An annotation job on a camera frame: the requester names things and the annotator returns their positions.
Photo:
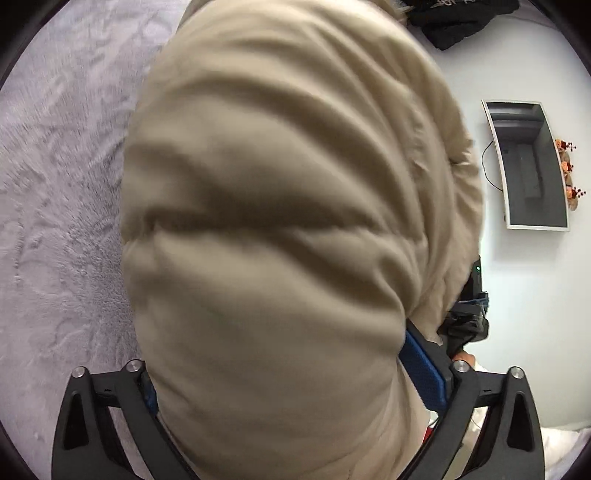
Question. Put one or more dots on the tan puffer coat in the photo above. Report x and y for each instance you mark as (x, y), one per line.
(277, 207)

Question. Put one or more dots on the silver framed wall television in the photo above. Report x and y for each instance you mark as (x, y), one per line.
(531, 166)

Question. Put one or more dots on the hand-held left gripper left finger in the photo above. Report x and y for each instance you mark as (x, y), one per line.
(150, 399)

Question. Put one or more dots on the white cloth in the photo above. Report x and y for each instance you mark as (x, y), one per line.
(565, 454)

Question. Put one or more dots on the black garment pile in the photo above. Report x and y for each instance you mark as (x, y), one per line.
(461, 23)

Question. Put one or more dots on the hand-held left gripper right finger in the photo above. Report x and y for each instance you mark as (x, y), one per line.
(422, 369)

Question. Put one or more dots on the orange flower decoration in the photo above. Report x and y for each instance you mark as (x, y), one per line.
(567, 166)

